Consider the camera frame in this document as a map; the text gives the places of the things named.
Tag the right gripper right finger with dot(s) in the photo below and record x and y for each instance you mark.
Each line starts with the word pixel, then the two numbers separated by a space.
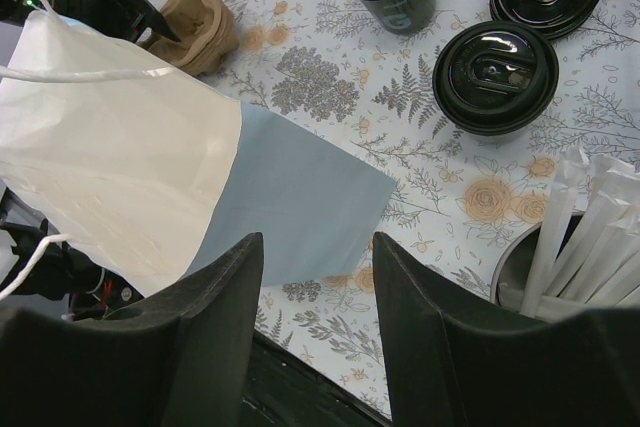
pixel 455 359

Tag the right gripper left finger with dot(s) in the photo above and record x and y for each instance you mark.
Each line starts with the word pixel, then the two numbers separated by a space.
pixel 176 358

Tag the light blue paper bag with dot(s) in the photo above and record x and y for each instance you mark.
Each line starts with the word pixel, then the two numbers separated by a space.
pixel 153 174

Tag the black coffee cup lid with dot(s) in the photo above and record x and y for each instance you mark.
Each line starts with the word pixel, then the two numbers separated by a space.
pixel 495 72

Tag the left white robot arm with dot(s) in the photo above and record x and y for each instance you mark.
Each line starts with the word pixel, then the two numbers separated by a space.
pixel 65 282

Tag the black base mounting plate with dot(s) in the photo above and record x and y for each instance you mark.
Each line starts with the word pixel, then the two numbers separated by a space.
pixel 280 390

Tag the brown cardboard cup sleeves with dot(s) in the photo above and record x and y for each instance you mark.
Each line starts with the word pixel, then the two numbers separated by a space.
pixel 205 29

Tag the grey cup with straws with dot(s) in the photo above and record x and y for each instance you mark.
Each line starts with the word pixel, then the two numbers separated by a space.
pixel 585 252

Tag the floral tablecloth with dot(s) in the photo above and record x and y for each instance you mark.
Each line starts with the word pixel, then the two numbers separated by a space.
pixel 458 202

